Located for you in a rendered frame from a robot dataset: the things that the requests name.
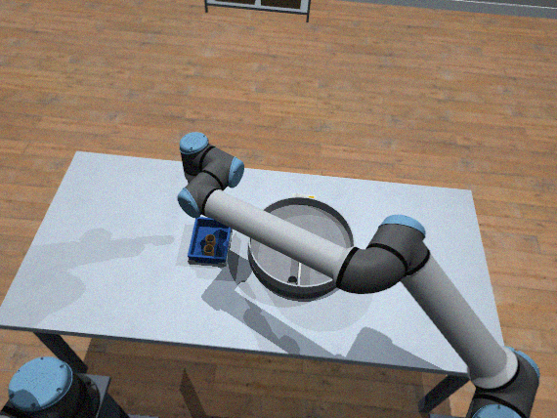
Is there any grey turntable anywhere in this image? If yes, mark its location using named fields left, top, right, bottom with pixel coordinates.
left=247, top=197, right=356, bottom=303

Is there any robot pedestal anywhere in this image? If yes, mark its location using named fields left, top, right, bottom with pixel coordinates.
left=83, top=373, right=130, bottom=418

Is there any blue crate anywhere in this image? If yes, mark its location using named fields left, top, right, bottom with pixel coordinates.
left=188, top=216, right=235, bottom=268

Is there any white table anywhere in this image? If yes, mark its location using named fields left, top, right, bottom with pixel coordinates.
left=0, top=150, right=512, bottom=416

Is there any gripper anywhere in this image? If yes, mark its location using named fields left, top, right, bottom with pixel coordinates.
left=203, top=224, right=232, bottom=252

